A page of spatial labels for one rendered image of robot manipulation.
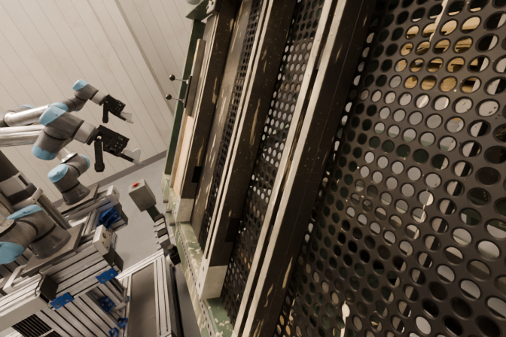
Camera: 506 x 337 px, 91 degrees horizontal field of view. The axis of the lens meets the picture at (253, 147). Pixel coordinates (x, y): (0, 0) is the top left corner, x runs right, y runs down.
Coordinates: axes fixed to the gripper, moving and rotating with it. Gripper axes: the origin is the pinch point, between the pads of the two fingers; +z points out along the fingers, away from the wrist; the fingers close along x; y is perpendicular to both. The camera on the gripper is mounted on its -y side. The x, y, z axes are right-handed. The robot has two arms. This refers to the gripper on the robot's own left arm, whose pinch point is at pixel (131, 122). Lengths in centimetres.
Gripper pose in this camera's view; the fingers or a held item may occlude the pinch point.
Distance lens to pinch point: 177.4
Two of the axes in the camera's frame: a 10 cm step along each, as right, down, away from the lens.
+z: 6.9, 5.5, 4.7
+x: -3.6, -3.1, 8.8
